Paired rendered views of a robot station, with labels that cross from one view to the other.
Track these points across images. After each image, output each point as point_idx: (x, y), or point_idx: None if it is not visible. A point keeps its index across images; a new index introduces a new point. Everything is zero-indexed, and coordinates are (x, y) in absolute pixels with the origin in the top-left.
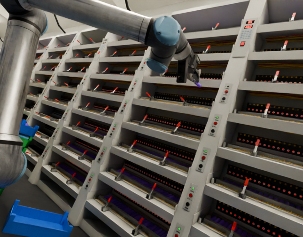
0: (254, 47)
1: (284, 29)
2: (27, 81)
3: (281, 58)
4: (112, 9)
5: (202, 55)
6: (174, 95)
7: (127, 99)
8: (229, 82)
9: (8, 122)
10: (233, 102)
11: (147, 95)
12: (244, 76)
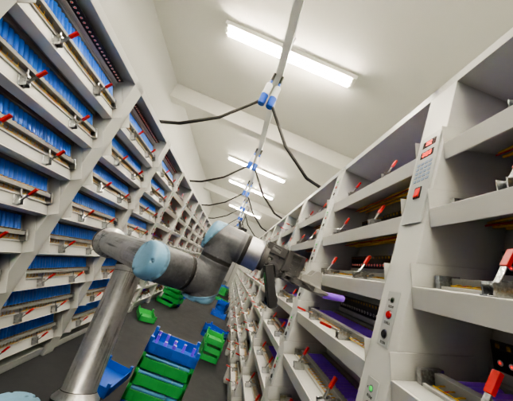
0: (464, 187)
1: (504, 130)
2: (111, 325)
3: (503, 210)
4: (123, 247)
5: (367, 228)
6: (360, 303)
7: (293, 313)
8: (394, 288)
9: (77, 378)
10: (405, 346)
11: (328, 302)
12: (442, 267)
